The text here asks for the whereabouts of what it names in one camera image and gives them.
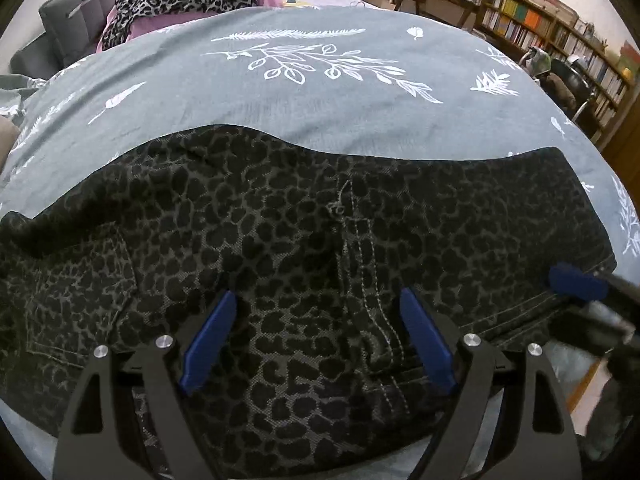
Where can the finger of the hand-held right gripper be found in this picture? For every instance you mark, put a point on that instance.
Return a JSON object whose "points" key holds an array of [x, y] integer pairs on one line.
{"points": [[575, 281]]}

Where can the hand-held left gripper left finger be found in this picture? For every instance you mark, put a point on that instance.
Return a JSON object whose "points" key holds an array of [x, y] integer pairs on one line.
{"points": [[207, 342]]}

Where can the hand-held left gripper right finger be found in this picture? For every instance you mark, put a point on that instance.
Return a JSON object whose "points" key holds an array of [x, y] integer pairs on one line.
{"points": [[425, 342]]}

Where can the dark leopard print pants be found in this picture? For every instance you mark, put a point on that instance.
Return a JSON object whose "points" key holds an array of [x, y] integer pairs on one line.
{"points": [[280, 240]]}

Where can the brown cloth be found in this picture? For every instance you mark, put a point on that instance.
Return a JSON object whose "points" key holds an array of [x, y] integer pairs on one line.
{"points": [[562, 91]]}

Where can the black metal chair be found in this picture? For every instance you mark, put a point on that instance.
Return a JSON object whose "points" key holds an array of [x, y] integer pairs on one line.
{"points": [[572, 85]]}

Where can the green cloth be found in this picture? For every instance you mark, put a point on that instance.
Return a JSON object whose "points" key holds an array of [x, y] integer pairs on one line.
{"points": [[539, 61]]}

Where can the wooden bookshelf with books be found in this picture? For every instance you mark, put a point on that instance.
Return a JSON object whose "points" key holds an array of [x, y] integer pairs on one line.
{"points": [[555, 30]]}

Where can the grey leaf print duvet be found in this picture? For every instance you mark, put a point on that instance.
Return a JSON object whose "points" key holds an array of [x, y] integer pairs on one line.
{"points": [[325, 90]]}

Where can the beige pillow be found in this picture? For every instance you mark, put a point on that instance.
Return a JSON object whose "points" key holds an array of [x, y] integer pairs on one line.
{"points": [[5, 132]]}

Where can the grey leaf print pillow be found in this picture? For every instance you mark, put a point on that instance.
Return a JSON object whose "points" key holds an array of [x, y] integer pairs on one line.
{"points": [[20, 92]]}

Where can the lilac bed sheet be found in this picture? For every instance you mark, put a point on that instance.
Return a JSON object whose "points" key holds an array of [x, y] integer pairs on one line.
{"points": [[345, 1]]}

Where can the yellow and blue container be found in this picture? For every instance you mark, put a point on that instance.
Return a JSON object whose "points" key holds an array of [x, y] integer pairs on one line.
{"points": [[296, 2]]}

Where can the grey padded headboard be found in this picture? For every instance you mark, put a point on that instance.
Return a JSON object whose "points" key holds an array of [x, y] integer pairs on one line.
{"points": [[70, 15]]}

